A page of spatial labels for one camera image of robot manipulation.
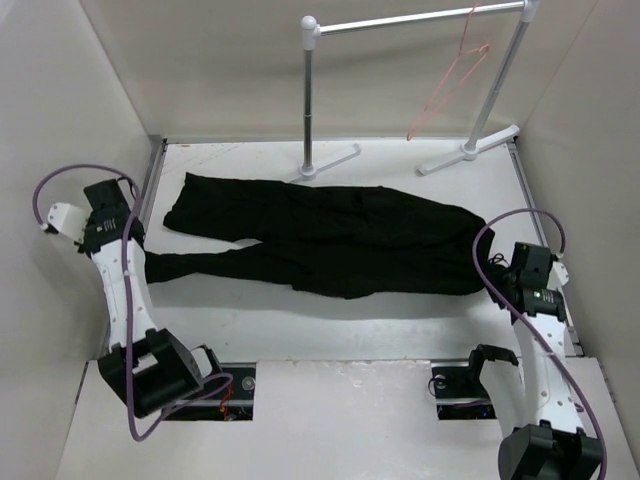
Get black trousers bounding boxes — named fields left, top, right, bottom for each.
left=145, top=174, right=497, bottom=299

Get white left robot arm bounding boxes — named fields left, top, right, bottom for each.
left=83, top=179, right=225, bottom=419

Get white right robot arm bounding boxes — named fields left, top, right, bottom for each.
left=463, top=243, right=604, bottom=479

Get white clothes rack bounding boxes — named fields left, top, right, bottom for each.
left=299, top=1, right=539, bottom=180

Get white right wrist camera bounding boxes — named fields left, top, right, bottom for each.
left=548, top=254, right=569, bottom=290

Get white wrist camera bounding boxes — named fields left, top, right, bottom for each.
left=41, top=202, right=90, bottom=243
left=548, top=254, right=569, bottom=290

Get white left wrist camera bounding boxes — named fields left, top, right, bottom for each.
left=41, top=202, right=90, bottom=243

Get left aluminium frame rail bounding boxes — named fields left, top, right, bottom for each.
left=139, top=135, right=168, bottom=227

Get aluminium frame rail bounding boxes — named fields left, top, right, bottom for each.
left=139, top=135, right=168, bottom=227
left=507, top=139, right=584, bottom=351

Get right aluminium frame rail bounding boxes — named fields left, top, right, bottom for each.
left=507, top=139, right=584, bottom=351

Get pink wire hanger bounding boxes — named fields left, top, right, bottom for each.
left=405, top=3, right=491, bottom=141

